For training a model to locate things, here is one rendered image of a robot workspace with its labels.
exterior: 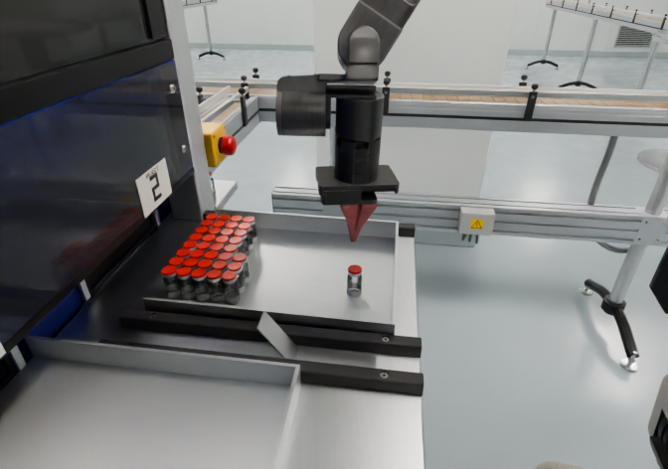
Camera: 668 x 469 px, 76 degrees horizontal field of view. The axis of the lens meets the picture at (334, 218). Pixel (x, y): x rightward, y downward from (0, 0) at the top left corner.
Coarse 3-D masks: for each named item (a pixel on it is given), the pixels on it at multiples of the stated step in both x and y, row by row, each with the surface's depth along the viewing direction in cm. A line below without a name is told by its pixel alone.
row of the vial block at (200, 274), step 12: (240, 216) 75; (228, 228) 72; (216, 240) 68; (228, 240) 69; (216, 252) 65; (204, 264) 63; (192, 276) 61; (204, 276) 61; (204, 288) 62; (204, 300) 62
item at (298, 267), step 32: (256, 224) 80; (288, 224) 79; (320, 224) 78; (384, 224) 76; (256, 256) 73; (288, 256) 73; (320, 256) 73; (352, 256) 73; (384, 256) 73; (256, 288) 65; (288, 288) 65; (320, 288) 65; (384, 288) 65; (256, 320) 57; (288, 320) 56; (320, 320) 55; (352, 320) 55; (384, 320) 59
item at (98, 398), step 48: (48, 384) 50; (96, 384) 50; (144, 384) 50; (192, 384) 50; (240, 384) 50; (288, 384) 50; (0, 432) 45; (48, 432) 45; (96, 432) 45; (144, 432) 45; (192, 432) 45; (240, 432) 45; (288, 432) 44
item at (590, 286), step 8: (592, 280) 196; (584, 288) 201; (592, 288) 190; (600, 288) 185; (600, 296) 183; (608, 296) 177; (608, 304) 174; (616, 304) 173; (624, 304) 174; (608, 312) 175; (616, 312) 171; (616, 320) 170; (624, 320) 167; (624, 328) 166; (624, 336) 164; (632, 336) 164; (624, 344) 163; (632, 344) 161; (632, 352) 160; (624, 360) 164; (632, 360) 161; (624, 368) 162; (632, 368) 161
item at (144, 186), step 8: (152, 168) 63; (160, 168) 65; (144, 176) 61; (160, 176) 65; (168, 176) 68; (136, 184) 59; (144, 184) 61; (152, 184) 63; (160, 184) 66; (168, 184) 68; (144, 192) 61; (160, 192) 66; (168, 192) 68; (144, 200) 62; (152, 200) 64; (160, 200) 66; (144, 208) 62; (152, 208) 64; (144, 216) 62
